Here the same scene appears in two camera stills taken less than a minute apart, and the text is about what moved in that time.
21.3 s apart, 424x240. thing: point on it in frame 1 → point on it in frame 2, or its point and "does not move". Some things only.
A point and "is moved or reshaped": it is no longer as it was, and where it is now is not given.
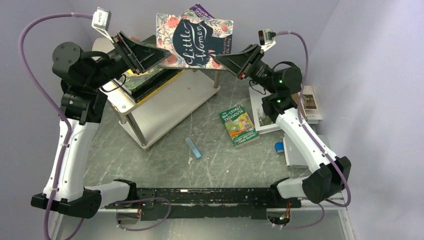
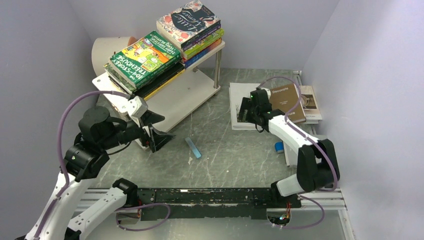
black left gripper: [142, 57] → [157, 138]
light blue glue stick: [193, 147] does not move
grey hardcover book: [294, 156] does not move
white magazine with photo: [310, 105] does not move
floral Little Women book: [192, 41] is moved or reshaped
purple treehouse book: [198, 10] → [216, 27]
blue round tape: [279, 146] does not move
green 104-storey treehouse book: [239, 126] → [144, 59]
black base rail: [205, 203] does not move
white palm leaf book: [263, 123] is moved or reshaped
